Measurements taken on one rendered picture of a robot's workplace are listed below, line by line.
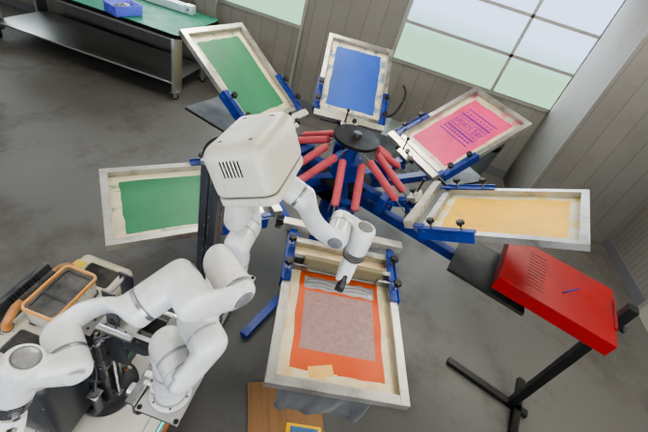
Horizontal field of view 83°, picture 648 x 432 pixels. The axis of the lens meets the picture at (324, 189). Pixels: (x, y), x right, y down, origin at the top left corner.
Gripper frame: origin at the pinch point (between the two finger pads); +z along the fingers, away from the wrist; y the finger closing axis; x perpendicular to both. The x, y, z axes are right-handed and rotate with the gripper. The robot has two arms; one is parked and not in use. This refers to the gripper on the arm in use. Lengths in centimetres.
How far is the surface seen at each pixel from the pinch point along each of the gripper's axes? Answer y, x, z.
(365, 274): -41, 15, 35
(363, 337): -11.4, 20.7, 43.0
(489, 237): -65, 67, 5
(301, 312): -11.7, -9.4, 43.1
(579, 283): -84, 135, 28
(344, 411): 5, 26, 80
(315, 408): 9, 12, 78
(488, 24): -404, 82, -40
